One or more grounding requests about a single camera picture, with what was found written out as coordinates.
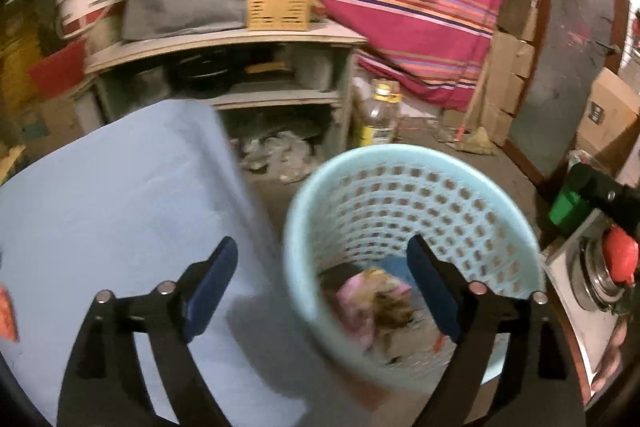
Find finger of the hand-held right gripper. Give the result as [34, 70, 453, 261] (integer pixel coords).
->
[570, 162, 640, 233]

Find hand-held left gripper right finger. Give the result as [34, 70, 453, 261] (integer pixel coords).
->
[406, 234, 586, 427]

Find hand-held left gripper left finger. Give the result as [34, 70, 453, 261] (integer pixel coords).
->
[56, 236, 239, 427]

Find blue plastic bag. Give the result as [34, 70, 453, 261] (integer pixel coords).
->
[380, 257, 418, 288]

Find pink shiny snack wrapper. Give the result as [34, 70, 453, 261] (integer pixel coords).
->
[335, 269, 413, 348]

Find light blue plastic basket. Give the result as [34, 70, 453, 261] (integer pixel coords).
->
[282, 144, 546, 393]

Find orange snack wrapper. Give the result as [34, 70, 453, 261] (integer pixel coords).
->
[0, 284, 20, 343]

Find person's right hand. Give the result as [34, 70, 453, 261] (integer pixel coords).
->
[590, 319, 632, 393]

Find green plastic container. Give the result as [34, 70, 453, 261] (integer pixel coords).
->
[548, 169, 593, 225]

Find large cardboard box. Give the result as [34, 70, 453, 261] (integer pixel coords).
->
[575, 67, 640, 162]

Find blue table cloth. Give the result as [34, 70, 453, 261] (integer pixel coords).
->
[0, 99, 311, 427]

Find straw broom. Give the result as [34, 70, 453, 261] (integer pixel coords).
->
[447, 59, 501, 156]

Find clear plastic bags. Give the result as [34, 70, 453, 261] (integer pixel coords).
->
[240, 132, 321, 182]

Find stack of cardboard boxes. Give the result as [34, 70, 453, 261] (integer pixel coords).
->
[482, 0, 538, 148]

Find small clear oil bottle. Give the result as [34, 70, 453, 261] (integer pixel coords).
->
[352, 79, 403, 148]

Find black pan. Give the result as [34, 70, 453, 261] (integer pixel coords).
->
[167, 52, 236, 90]

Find wooden cabinet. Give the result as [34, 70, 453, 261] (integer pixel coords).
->
[82, 19, 370, 158]

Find red plastic basket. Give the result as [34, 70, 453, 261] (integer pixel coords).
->
[27, 39, 88, 100]

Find yellow slotted utensil holder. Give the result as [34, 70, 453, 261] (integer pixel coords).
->
[246, 0, 313, 32]

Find large yellow oil bottle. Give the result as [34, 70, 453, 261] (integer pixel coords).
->
[0, 14, 43, 112]

